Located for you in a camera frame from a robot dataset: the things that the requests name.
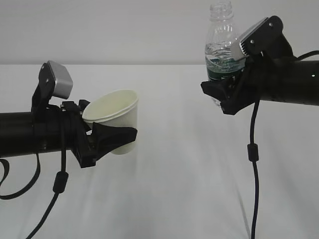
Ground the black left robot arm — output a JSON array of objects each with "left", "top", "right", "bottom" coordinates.
[{"left": 0, "top": 100, "right": 138, "bottom": 168}]

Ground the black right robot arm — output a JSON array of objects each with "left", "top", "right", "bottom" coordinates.
[{"left": 201, "top": 35, "right": 319, "bottom": 115}]

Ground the Yibao mineral water bottle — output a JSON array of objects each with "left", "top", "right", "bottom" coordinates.
[{"left": 204, "top": 0, "right": 245, "bottom": 81}]

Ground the black left camera cable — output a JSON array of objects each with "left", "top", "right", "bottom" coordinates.
[{"left": 24, "top": 104, "right": 73, "bottom": 239}]

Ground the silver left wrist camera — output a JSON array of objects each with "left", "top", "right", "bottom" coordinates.
[{"left": 31, "top": 60, "right": 74, "bottom": 113}]

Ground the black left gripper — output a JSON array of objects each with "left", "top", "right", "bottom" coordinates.
[{"left": 61, "top": 99, "right": 138, "bottom": 168}]

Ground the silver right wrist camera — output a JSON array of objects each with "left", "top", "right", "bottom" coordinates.
[{"left": 230, "top": 15, "right": 284, "bottom": 61}]

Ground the white paper cup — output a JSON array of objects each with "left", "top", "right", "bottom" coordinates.
[{"left": 82, "top": 89, "right": 140, "bottom": 156}]

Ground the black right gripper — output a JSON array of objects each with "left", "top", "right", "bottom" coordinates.
[{"left": 200, "top": 49, "right": 297, "bottom": 115}]

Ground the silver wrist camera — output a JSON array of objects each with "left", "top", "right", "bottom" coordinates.
[
  {"left": 230, "top": 15, "right": 284, "bottom": 61},
  {"left": 31, "top": 60, "right": 74, "bottom": 113}
]

